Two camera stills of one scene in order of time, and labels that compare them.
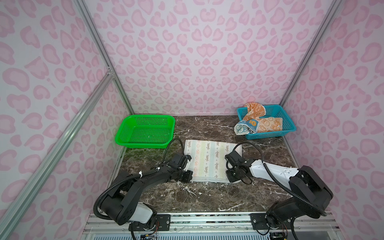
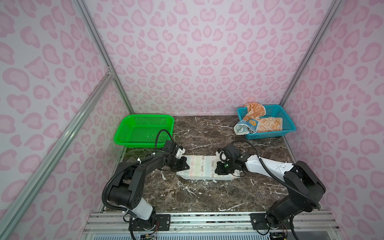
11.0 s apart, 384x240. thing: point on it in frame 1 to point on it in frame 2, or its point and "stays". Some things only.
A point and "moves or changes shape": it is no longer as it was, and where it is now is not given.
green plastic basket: x=145 y=131 stays
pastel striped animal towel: x=208 y=162 moves or changes shape
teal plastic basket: x=278 y=111 stays
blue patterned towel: x=245 y=127 stays
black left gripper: x=189 y=176 to x=182 y=166
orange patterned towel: x=254 y=111 stays
